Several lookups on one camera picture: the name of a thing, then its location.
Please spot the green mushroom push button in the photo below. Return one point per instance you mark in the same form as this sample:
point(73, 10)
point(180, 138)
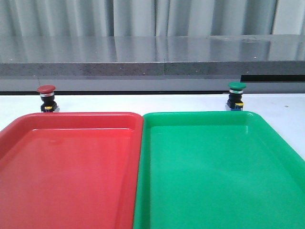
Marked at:
point(234, 102)

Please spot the red mushroom push button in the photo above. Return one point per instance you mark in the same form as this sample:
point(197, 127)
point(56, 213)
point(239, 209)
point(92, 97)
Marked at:
point(47, 96)

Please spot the grey stone counter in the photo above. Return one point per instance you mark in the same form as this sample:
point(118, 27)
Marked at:
point(146, 65)

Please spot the green plastic tray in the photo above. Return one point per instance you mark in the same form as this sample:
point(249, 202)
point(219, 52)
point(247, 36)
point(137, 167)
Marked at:
point(217, 170)

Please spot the red plastic tray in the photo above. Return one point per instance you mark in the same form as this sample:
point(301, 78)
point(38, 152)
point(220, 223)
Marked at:
point(69, 171)

